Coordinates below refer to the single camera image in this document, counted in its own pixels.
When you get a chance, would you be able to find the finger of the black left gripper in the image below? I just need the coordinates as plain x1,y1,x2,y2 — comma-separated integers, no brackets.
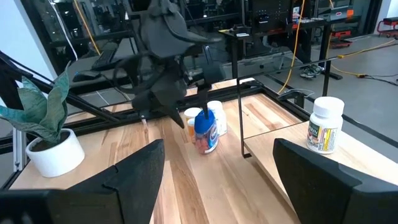
160,103,186,129
197,83,213,121

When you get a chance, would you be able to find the white bottle blue label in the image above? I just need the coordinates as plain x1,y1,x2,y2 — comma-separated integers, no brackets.
207,100,228,137

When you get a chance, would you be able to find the white bottle red yellow label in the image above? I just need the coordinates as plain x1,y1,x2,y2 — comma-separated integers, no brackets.
305,96,345,155

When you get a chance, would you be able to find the black table bracket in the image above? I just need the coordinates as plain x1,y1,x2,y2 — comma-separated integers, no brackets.
276,88,315,109

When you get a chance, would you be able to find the person's shoe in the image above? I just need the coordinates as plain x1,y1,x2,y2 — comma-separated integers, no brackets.
299,66,317,79
310,63,325,75

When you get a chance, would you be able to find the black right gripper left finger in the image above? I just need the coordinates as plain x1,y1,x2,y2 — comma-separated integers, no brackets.
0,139,166,224

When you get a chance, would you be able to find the black work table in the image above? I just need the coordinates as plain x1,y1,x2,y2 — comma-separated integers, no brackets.
219,17,332,97

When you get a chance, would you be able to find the green artificial plant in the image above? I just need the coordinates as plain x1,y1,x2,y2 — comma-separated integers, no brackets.
0,61,72,147

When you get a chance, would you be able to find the yellow translucent pill vial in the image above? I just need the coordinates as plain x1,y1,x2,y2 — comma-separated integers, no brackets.
183,107,203,140

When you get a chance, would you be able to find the yellow floor extension cable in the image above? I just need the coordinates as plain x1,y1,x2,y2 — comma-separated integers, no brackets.
326,39,398,78

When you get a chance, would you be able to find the silver aluminium frame post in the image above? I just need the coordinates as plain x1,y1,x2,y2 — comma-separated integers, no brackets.
12,128,27,172

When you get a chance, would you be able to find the black frame wooden shelf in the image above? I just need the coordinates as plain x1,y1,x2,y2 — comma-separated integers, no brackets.
235,55,398,215

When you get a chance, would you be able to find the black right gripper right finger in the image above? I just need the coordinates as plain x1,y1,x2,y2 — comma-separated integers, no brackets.
272,138,398,224

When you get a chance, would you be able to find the red tool cart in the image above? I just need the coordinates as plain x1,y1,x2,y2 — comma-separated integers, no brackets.
376,17,398,39

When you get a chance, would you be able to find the white hanging cable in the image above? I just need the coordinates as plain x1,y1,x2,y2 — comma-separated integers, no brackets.
48,0,78,62

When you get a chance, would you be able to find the clear jar blue cap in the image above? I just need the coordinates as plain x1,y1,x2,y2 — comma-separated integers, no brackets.
193,108,220,156

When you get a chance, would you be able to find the white plant pot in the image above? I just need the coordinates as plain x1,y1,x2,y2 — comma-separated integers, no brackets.
25,128,86,179

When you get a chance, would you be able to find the black frame strut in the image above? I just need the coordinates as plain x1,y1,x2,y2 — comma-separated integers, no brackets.
0,51,125,124

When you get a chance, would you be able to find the black keyboard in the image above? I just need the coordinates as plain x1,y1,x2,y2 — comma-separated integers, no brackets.
90,48,119,72

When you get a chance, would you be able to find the yellow hanging cable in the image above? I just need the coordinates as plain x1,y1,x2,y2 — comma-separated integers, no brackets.
73,0,102,57
277,0,307,94

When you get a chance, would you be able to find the black orange tool case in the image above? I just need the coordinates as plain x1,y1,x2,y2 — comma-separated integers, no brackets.
329,5,355,22

